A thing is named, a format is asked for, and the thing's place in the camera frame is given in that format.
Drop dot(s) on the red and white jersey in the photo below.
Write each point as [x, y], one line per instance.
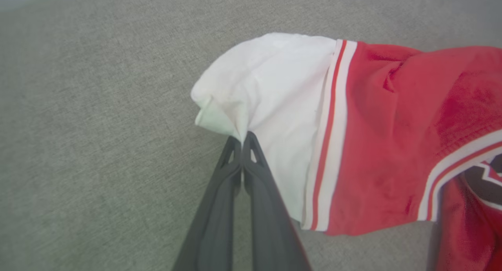
[372, 126]

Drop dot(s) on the grey fabric sofa cushion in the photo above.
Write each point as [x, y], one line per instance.
[98, 145]

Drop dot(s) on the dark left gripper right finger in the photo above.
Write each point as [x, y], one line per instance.
[270, 224]

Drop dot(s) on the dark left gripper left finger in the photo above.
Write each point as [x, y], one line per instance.
[213, 224]

